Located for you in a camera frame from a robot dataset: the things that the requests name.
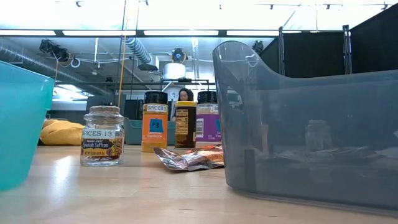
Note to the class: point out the black ceiling camera cluster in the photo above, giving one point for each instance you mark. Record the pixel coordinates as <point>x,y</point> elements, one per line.
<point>54,49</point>

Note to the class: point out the yellow cloth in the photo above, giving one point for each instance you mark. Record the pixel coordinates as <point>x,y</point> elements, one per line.
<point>62,133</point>

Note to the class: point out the white cylinder ceiling fixture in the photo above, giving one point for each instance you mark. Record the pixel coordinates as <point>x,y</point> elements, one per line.
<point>174,71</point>

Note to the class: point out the orange foil spice packet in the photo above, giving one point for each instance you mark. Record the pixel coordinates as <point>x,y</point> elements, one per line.
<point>186,160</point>

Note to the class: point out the black ceiling spotlight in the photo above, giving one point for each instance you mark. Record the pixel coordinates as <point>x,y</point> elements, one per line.
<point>178,55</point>
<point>258,47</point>

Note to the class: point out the silver flexible duct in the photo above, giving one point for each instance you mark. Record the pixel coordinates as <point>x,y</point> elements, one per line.
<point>140,49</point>

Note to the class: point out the round metal duct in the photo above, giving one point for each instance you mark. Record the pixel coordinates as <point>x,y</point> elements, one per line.
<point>31,59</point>

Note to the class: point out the black equipment box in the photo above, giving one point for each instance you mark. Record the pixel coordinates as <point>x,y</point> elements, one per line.
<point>133,109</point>

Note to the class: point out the black-lid orange spice jar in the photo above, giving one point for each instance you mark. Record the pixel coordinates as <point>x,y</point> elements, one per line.
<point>155,137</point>

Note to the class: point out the black-lid purple-label spice jar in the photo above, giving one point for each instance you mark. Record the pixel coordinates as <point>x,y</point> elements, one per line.
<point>207,127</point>

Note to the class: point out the grey translucent plastic bin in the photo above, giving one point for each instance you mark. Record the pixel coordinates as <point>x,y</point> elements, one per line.
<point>311,183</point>

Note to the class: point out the blue plastic bin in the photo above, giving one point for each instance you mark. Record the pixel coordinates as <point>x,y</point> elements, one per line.
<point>133,132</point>

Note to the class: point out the yellow-lid dark spice jar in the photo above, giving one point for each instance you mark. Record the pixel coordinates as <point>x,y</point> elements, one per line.
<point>185,130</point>

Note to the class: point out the person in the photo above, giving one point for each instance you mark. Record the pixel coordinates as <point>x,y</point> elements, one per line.
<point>185,94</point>

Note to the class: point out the black partition panel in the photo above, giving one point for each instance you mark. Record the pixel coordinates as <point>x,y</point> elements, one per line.
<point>373,46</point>

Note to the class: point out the teal plastic bin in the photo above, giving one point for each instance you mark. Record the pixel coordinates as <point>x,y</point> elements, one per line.
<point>21,124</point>

